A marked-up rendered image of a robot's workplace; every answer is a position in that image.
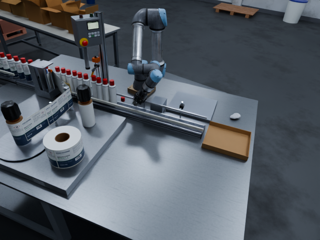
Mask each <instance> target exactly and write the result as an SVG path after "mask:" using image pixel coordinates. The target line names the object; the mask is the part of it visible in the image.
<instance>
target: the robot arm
mask: <svg viewBox="0 0 320 240"><path fill-rule="evenodd" d="M145 26H149V29H150V30H151V44H152V60H151V61H150V63H148V62H147V61H146V60H142V50H143V30H144V29H145ZM166 26H167V16H166V11H165V9H160V8H158V9H147V8H143V9H141V10H139V11H138V12H137V13H136V14H135V15H134V17H133V20H132V24H131V27H132V29H133V32H132V50H131V63H129V64H128V74H132V75H134V83H133V88H134V90H136V91H137V92H136V93H135V94H134V97H133V98H134V100H133V103H132V104H133V105H134V106H138V105H141V104H142V103H144V102H145V101H146V99H147V97H148V96H147V94H149V93H150V92H151V91H152V90H154V88H155V86H156V85H157V84H158V83H159V82H160V80H161V78H162V77H164V76H165V71H166V63H164V60H163V31H164V30H165V27H166ZM136 102H137V103H136Z"/></svg>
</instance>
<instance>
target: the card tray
mask: <svg viewBox="0 0 320 240"><path fill-rule="evenodd" d="M251 133H252V132H250V131H247V130H242V129H238V128H235V127H231V126H228V125H224V124H220V123H217V122H213V121H210V124H209V127H208V130H207V132H206V135H205V138H204V141H203V143H202V146H201V147H202V148H205V149H208V150H211V151H215V152H218V153H221V154H225V155H228V156H231V157H235V158H238V159H241V160H245V161H247V160H248V157H249V151H250V140H251Z"/></svg>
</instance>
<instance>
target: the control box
mask: <svg viewBox="0 0 320 240"><path fill-rule="evenodd" d="M94 20H99V29H94V30H88V28H87V21H94ZM71 23H72V28H73V34H74V39H75V44H76V45H77V46H78V47H79V48H85V47H90V46H96V45H101V44H102V40H101V35H100V37H94V38H88V32H93V31H100V19H99V18H98V16H97V17H95V16H94V14H93V17H92V18H91V17H90V15H89V14H86V15H83V19H80V18H79V15H77V16H71ZM100 34H101V31H100ZM84 40H86V41H87V42H88V45H87V46H83V45H82V42H83V41H84Z"/></svg>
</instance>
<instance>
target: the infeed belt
mask: <svg viewBox="0 0 320 240"><path fill-rule="evenodd" d="M17 80H18V81H21V82H25V83H28V84H31V85H34V83H33V81H31V82H27V80H26V79H25V80H20V79H17ZM92 102H95V103H98V104H101V105H105V106H108V107H112V108H115V109H119V110H122V111H126V112H129V113H133V114H136V115H140V116H143V117H146V118H150V119H153V120H158V121H161V122H165V123H168V124H171V125H175V126H178V127H182V128H185V129H189V130H192V131H196V132H199V133H203V131H200V130H195V129H192V128H188V127H185V126H181V125H178V124H175V123H171V122H168V121H164V120H160V119H157V118H153V117H150V116H146V115H143V114H139V113H136V112H133V111H129V110H125V109H121V108H118V107H114V106H111V105H108V104H104V103H99V102H97V101H94V100H92ZM117 104H118V105H121V106H125V107H129V108H132V109H136V110H140V111H143V112H147V113H150V114H154V115H157V116H161V117H164V118H168V119H171V120H175V121H179V122H183V123H186V124H189V125H193V126H196V127H200V128H203V129H204V128H205V126H203V125H199V124H196V123H193V122H189V121H186V120H185V121H184V120H181V119H177V118H174V117H171V116H167V115H164V114H160V113H156V112H153V111H150V110H145V109H142V108H138V107H134V106H131V105H128V104H124V103H120V102H117Z"/></svg>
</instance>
